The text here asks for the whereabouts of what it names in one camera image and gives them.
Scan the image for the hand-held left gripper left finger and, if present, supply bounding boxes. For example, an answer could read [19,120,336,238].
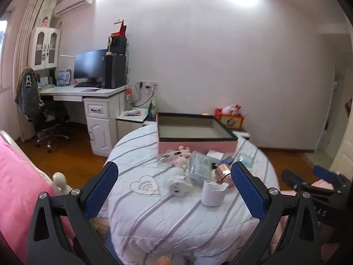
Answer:
[27,161,120,265]

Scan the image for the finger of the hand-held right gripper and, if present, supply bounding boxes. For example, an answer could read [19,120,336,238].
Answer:
[281,169,336,199]
[312,165,348,189]

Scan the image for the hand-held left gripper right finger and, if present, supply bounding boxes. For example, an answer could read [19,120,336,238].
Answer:
[230,161,322,265]

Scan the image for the teal round container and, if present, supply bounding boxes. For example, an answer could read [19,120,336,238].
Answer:
[237,155,254,168]

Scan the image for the rose gold jar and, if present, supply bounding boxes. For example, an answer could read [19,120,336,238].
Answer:
[214,163,235,189]

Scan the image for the white plastic cup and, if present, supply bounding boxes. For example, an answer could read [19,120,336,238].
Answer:
[200,180,229,207]

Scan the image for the clear plastic box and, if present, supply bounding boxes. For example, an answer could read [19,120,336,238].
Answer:
[188,151,214,185]

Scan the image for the pink storage box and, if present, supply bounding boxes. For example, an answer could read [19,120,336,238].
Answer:
[156,113,238,155]

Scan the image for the white elephant figurine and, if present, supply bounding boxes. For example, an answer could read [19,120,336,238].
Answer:
[165,174,193,198]

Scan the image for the pink quilted cloth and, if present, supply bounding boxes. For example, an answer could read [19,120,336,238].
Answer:
[272,180,353,265]

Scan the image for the white door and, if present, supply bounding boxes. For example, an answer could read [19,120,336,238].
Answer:
[331,97,353,178]

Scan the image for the white charger box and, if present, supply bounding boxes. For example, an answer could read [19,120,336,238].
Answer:
[206,150,233,161]

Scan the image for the round table, striped cloth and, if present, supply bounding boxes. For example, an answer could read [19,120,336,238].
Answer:
[98,123,280,265]

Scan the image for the red plastic crate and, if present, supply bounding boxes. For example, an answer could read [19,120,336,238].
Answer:
[214,108,246,130]

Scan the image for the white low side table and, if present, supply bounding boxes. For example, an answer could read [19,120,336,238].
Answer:
[116,107,152,141]

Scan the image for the pink pig doll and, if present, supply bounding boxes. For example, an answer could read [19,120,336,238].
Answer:
[172,146,192,170]

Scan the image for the white desk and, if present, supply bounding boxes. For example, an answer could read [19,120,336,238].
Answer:
[39,84,130,156]

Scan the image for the pink plush toy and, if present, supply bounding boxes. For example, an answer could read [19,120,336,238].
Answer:
[222,104,242,115]

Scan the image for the pink bed blanket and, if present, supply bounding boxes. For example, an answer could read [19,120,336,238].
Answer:
[0,135,76,265]

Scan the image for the black office chair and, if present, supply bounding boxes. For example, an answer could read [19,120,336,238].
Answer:
[34,99,71,153]

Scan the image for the orange-lidded bottle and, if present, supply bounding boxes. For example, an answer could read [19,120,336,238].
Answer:
[125,87,133,111]

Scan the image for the blue and yellow snack bag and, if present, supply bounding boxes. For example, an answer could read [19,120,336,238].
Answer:
[147,98,158,118]

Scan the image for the black computer tower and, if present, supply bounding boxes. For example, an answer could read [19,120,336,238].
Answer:
[104,54,127,89]

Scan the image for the blue and white box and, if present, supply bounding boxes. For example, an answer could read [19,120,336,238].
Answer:
[56,69,71,87]

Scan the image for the dark printed jacket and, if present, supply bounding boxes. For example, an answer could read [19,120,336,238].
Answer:
[14,68,45,122]

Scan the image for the black computer monitor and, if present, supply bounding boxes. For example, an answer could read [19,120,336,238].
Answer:
[73,49,109,84]

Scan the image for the black speaker box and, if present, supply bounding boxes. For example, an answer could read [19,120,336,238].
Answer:
[110,36,128,55]

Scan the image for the white glass-door cabinet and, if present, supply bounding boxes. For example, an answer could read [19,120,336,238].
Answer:
[28,27,61,71]

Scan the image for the red cardboard box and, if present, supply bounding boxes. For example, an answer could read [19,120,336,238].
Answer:
[111,19,128,38]

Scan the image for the beige curtain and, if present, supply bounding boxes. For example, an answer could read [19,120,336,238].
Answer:
[12,0,58,141]

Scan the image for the window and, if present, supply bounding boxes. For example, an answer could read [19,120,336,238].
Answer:
[0,11,13,89]

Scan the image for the white air conditioner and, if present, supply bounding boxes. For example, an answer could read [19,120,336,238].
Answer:
[53,0,96,17]

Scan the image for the white bed frame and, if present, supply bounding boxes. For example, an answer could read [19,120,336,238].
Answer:
[0,130,73,197]

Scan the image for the black power cables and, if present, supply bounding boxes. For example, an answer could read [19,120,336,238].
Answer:
[125,61,155,109]

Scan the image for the white wall outlet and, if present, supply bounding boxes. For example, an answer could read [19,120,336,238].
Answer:
[138,81,160,90]

